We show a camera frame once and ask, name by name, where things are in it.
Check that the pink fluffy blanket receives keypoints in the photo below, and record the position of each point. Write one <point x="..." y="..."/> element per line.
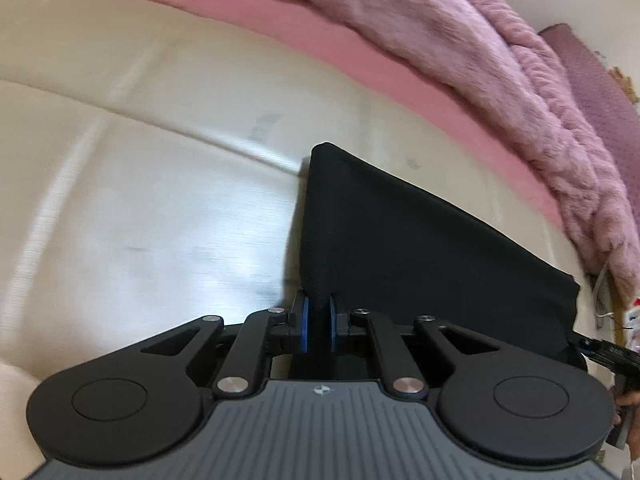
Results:
<point x="500" y="60"/>

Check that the purple headboard cover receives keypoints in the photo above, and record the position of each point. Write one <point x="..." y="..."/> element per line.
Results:
<point x="595" y="85"/>

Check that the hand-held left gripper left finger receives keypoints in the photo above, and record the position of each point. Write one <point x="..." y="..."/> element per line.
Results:
<point x="305" y="321"/>

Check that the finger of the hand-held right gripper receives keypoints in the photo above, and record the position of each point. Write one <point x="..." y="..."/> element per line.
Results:
<point x="607" y="352"/>

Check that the black pants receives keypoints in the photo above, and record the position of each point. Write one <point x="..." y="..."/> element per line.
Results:
<point x="410" y="245"/>

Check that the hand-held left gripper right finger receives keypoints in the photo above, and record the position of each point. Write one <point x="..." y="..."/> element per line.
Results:
<point x="333" y="321"/>

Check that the yellow plush toy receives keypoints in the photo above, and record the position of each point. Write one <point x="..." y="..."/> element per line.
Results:
<point x="621" y="79"/>

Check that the pink bed sheet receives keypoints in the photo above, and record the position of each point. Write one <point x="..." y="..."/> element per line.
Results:
<point x="300" y="25"/>

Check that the person's right hand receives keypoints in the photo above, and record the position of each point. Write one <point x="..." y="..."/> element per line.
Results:
<point x="631" y="402"/>

